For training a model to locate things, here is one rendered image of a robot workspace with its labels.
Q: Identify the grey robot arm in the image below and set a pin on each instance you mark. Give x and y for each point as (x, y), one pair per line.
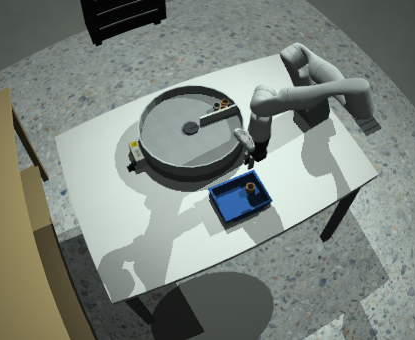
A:
(357, 91)

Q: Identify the blue open crate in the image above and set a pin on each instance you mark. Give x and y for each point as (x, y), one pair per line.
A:
(231, 197)

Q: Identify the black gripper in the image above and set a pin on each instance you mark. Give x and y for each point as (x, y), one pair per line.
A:
(255, 143)

